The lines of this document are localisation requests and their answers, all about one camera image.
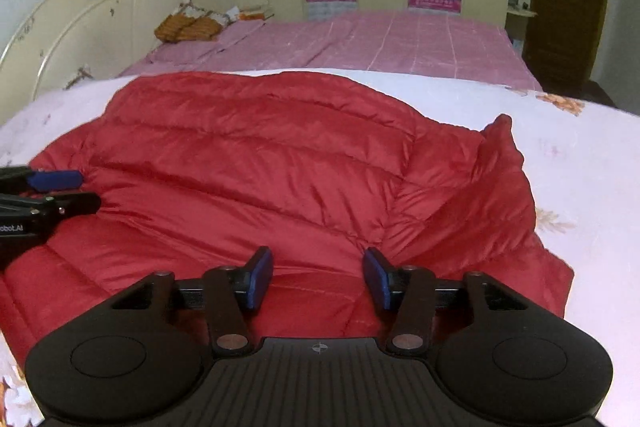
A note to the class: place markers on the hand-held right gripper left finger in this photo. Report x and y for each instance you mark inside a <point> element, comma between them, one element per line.
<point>260,279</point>

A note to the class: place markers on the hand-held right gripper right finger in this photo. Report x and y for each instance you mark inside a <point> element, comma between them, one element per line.
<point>376,279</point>

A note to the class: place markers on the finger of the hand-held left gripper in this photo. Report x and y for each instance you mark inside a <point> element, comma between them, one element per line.
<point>80,203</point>
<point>55,179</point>

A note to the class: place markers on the red down jacket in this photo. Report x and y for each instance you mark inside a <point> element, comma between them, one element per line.
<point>275,167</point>

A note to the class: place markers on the cream round headboard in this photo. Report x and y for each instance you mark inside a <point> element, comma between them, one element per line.
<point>100,17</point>

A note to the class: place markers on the orange patterned cloth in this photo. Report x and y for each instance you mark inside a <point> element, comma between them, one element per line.
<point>185,29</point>

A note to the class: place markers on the pink floral bed quilt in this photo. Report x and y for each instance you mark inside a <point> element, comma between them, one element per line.
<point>590,187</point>

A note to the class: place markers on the pink checked bed sheet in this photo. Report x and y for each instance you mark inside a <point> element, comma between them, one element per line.
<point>375,42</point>

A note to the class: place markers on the folded white patterned cloth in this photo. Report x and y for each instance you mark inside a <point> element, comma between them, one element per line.
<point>245,16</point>

